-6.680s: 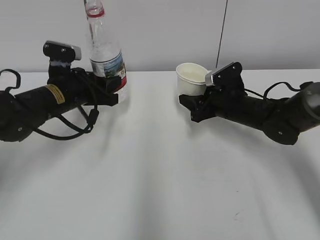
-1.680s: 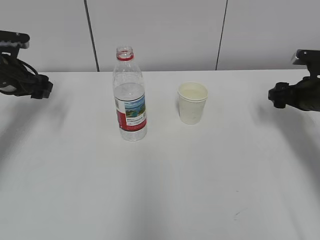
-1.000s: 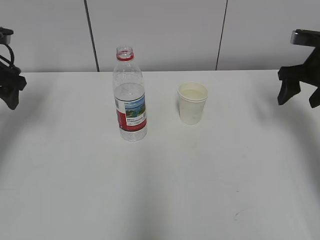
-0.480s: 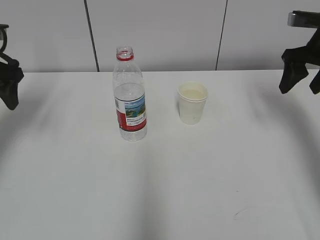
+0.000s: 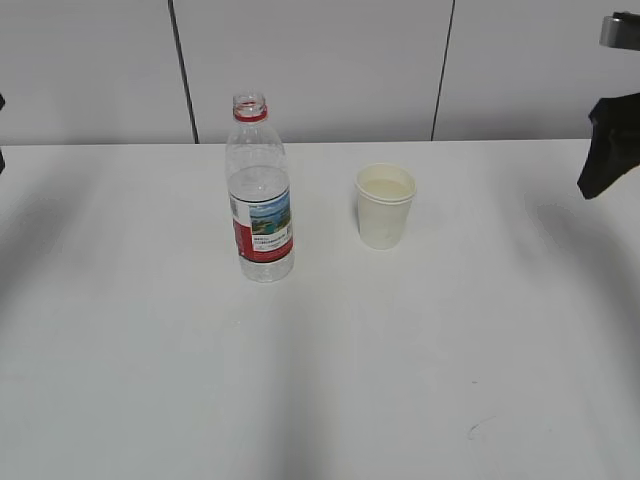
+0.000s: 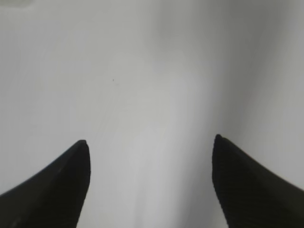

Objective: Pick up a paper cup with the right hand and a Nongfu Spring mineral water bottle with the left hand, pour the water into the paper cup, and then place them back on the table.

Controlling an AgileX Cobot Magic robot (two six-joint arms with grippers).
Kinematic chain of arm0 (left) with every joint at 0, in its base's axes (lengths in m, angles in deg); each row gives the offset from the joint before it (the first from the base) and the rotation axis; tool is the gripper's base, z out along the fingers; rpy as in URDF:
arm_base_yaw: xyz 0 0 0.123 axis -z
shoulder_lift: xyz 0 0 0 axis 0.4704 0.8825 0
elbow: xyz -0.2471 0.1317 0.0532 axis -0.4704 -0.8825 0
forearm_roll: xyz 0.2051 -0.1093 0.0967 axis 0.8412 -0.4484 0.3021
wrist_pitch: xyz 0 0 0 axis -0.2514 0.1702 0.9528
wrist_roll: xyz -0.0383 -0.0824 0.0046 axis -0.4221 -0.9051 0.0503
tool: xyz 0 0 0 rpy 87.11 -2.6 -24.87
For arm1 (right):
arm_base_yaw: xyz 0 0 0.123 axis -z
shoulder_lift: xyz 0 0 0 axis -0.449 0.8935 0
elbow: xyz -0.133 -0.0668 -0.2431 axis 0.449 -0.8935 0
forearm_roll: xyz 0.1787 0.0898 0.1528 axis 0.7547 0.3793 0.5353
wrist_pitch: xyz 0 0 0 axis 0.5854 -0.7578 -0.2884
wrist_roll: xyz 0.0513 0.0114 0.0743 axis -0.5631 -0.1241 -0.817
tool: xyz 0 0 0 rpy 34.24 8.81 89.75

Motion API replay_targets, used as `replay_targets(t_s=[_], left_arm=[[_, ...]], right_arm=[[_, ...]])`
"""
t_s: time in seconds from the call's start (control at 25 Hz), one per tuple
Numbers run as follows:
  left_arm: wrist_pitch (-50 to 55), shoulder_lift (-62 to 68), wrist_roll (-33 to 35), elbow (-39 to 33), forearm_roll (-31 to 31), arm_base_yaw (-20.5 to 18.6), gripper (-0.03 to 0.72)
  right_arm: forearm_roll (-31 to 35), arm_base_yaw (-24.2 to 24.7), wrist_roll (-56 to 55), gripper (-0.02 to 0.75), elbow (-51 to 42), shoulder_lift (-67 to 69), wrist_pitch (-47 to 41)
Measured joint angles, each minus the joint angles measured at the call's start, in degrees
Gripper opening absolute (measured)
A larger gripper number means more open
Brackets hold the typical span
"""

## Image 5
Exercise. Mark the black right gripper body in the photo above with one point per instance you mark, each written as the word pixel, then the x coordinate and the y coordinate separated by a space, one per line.
pixel 614 147

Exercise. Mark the white paper cup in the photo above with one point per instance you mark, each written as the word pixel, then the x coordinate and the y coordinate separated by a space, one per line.
pixel 384 197

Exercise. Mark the clear plastic water bottle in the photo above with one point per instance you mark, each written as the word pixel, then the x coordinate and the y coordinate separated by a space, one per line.
pixel 258 187

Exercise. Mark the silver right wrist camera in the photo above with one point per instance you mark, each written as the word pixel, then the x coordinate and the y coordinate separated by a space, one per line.
pixel 621 30

